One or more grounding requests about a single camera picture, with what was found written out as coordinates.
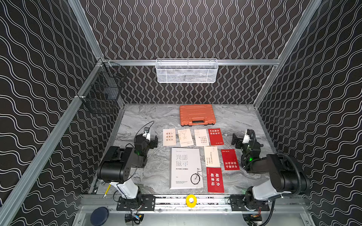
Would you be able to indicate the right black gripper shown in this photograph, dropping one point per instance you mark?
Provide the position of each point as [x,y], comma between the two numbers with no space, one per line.
[239,142]

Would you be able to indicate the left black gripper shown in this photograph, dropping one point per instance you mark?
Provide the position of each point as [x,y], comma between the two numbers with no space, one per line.
[152,142]

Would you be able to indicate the beige card vertical text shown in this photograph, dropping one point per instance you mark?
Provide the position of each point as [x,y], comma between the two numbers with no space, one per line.
[211,157]

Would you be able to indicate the white photo album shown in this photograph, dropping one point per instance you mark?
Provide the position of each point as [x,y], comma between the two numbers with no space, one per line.
[185,168]

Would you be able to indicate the red card gold characters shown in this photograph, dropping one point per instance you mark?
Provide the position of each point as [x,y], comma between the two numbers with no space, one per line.
[214,180]

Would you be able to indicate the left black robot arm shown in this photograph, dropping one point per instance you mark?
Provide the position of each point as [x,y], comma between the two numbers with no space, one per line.
[115,169]

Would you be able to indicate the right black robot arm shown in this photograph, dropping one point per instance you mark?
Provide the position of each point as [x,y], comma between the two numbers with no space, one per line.
[286,178]

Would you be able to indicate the beige card red characters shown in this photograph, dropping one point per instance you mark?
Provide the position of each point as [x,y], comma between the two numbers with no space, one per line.
[169,137]

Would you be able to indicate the red card right side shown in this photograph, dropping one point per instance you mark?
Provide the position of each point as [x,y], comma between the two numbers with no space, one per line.
[230,160]

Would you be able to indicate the red card top row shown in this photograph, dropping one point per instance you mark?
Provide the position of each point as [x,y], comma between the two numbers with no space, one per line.
[215,136]

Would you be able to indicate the beige card gold characters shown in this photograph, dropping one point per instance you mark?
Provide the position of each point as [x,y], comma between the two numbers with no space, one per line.
[185,138]

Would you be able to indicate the beige card small red text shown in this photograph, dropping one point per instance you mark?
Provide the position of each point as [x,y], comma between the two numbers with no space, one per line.
[201,138]

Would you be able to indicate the orange plastic tool case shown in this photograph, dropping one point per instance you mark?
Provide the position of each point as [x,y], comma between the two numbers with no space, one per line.
[191,115]

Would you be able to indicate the yellow pencil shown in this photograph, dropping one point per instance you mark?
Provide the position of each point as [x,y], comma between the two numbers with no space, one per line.
[107,190]

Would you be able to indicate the yellow tape roll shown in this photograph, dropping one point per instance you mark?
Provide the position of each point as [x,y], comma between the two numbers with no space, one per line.
[191,201]

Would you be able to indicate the dark blue round disc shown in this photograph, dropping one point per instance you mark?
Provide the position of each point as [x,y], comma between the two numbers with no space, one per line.
[99,216]

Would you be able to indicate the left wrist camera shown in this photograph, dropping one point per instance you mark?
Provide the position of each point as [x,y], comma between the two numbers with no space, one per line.
[146,133]

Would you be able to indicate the black wire mesh basket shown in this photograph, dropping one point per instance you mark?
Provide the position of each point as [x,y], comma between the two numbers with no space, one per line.
[102,95]

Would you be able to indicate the white wire mesh basket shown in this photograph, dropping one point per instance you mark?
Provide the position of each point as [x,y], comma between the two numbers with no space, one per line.
[185,70]

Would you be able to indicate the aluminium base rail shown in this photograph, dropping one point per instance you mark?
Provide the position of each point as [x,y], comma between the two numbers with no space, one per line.
[178,204]

